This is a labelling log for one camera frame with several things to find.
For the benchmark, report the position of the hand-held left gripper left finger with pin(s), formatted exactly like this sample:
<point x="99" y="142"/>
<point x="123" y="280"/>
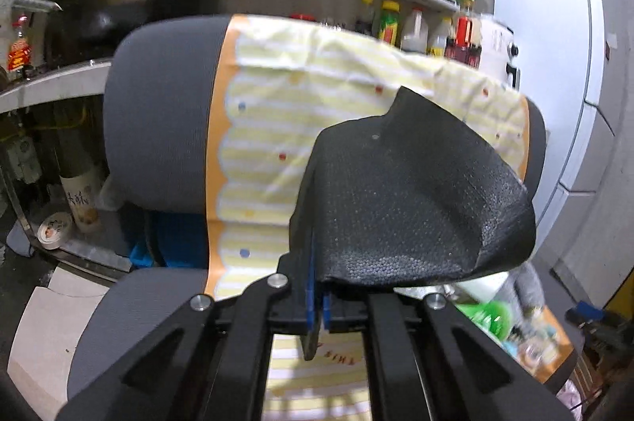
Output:
<point x="311" y="302"/>

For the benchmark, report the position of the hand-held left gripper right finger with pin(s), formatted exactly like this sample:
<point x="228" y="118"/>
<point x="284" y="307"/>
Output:
<point x="327" y="314"/>

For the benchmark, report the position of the black foam sheet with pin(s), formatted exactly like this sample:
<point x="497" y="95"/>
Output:
<point x="406" y="203"/>

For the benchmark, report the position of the green plastic bottle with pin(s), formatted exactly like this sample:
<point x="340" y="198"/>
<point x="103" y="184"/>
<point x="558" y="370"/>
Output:
<point x="488" y="317"/>

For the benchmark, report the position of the yellow striped dotted cloth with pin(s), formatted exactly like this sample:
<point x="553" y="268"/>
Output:
<point x="267" y="128"/>

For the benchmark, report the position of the grey office chair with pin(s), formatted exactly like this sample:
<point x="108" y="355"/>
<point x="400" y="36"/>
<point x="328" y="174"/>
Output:
<point x="158" y="118"/>

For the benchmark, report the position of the white printed bottle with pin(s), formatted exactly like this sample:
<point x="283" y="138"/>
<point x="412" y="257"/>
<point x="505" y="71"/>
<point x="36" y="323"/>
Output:
<point x="83" y="200"/>

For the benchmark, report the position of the roll of tape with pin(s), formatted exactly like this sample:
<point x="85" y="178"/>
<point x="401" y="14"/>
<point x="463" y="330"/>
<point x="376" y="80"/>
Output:
<point x="52" y="230"/>

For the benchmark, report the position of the green bottle yellow lid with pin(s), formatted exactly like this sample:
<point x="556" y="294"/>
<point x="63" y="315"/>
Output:
<point x="390" y="23"/>

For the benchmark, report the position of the white plastic jug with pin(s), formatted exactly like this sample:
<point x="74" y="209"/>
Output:
<point x="414" y="30"/>

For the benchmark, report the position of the white bottle yellow label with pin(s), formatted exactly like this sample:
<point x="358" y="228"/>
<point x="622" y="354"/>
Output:
<point x="439" y="37"/>

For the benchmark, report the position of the dark bottle yellow cap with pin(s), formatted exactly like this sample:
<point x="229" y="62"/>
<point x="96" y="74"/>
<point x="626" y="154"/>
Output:
<point x="366" y="12"/>

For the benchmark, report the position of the red condiment bottle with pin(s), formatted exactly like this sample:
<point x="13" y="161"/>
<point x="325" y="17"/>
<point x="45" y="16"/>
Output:
<point x="465" y="32"/>

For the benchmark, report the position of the white rice cooker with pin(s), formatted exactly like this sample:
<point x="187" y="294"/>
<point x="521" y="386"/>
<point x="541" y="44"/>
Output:
<point x="498" y="49"/>

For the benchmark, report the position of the steel kitchen counter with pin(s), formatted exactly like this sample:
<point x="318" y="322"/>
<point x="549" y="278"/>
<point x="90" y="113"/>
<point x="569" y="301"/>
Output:
<point x="44" y="81"/>

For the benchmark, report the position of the black wok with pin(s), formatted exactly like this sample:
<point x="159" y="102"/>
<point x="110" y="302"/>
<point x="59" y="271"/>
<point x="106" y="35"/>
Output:
<point x="94" y="17"/>

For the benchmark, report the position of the white refrigerator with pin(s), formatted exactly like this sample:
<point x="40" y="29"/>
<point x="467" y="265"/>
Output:
<point x="545" y="4"/>

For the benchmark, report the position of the clear bottle red label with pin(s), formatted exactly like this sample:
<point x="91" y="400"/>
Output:
<point x="19" y="49"/>

